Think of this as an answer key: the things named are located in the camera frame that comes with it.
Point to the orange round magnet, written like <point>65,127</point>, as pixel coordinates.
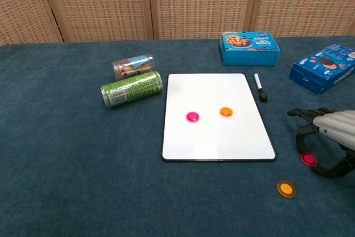
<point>226,111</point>
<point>286,189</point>

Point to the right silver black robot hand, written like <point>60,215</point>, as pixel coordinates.
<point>338,128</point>

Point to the teal carpet table cover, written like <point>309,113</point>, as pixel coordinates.
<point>69,151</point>

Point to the dark blue Oreo box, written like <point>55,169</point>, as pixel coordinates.
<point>319,76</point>

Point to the light blue cookie box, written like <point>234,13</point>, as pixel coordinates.
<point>249,56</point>

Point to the woven bamboo folding screen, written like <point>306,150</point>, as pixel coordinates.
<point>199,4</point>

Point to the pink round magnet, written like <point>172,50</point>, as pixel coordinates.
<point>308,160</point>
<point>192,116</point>

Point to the clear plastic jar with sticks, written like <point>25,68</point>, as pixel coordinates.
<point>130,65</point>

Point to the green drink can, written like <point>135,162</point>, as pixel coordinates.
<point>130,90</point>

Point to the white board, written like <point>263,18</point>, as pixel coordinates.
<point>216,142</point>

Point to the white marker with black cap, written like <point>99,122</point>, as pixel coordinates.
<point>259,85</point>

